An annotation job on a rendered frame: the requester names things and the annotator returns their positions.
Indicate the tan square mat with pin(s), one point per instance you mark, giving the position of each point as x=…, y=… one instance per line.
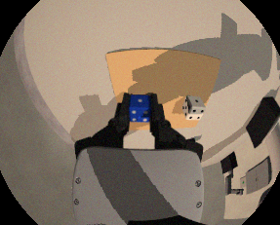
x=171, y=74

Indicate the blue die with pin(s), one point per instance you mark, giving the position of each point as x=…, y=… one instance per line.
x=139, y=108

